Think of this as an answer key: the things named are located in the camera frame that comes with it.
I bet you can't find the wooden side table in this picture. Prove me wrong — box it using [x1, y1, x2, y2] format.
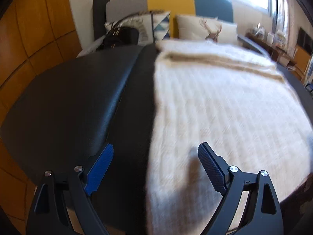
[245, 33, 297, 71]

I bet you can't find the black handbag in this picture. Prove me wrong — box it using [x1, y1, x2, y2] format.
[96, 26, 139, 52]

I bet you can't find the cream knitted sweater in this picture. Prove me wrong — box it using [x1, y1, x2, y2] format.
[146, 39, 312, 234]

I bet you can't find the black rolled mat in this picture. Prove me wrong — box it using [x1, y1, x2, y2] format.
[92, 0, 110, 40]

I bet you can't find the black monitor screen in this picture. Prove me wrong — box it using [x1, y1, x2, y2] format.
[297, 28, 312, 55]

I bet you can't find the deer print cushion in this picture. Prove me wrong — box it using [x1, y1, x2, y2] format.
[176, 14, 239, 46]

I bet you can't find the geometric triangle pattern cushion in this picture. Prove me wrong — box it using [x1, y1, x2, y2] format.
[104, 10, 170, 46]

